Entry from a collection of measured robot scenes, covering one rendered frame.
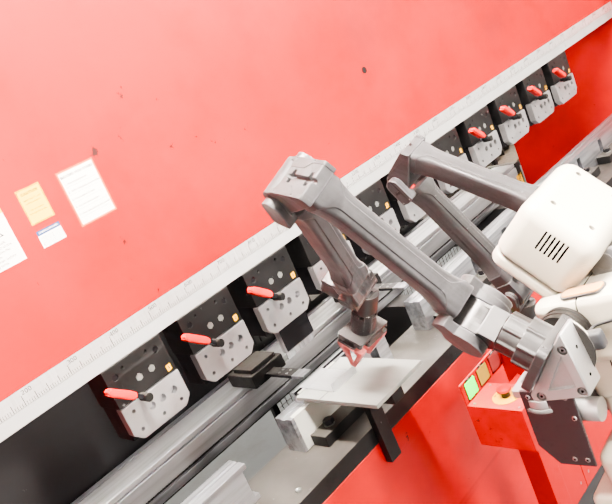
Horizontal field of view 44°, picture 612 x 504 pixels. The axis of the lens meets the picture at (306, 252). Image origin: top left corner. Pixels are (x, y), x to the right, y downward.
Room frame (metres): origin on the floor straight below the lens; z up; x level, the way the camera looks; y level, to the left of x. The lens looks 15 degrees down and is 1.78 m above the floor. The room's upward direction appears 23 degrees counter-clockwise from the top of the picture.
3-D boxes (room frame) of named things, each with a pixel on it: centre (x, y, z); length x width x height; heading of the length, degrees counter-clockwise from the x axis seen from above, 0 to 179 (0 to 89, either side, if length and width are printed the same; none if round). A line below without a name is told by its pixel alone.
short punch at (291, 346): (1.75, 0.10, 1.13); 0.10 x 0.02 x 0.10; 130
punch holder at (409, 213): (2.12, -0.34, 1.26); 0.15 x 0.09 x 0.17; 130
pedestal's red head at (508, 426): (1.71, -0.34, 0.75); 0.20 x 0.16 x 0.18; 130
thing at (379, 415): (1.61, -0.02, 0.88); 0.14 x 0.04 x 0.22; 40
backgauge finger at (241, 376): (1.87, 0.20, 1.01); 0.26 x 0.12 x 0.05; 40
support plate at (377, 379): (1.64, 0.01, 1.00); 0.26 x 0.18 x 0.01; 40
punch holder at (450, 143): (2.25, -0.49, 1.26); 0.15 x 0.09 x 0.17; 130
